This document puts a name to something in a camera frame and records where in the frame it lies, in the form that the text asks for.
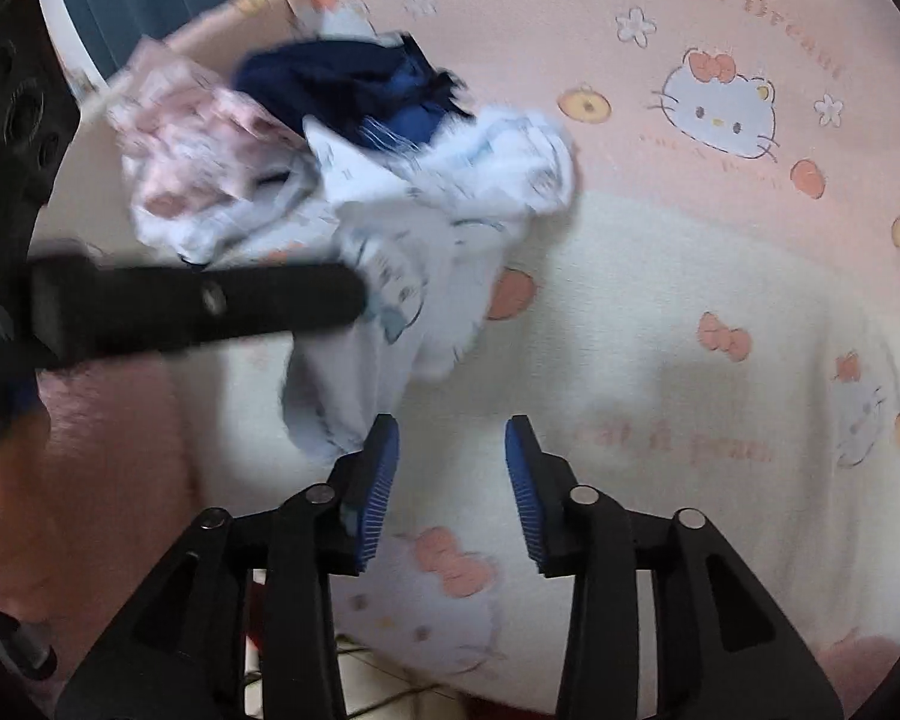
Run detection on Hello Kitty blanket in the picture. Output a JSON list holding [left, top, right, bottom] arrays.
[[32, 0, 900, 717]]

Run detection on person's left hand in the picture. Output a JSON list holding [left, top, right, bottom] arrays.
[[0, 406, 77, 673]]

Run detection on navy blue garment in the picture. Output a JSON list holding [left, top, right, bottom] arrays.
[[232, 32, 470, 151]]

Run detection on white printed children's pants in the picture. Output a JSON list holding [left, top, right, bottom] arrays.
[[283, 106, 575, 461]]

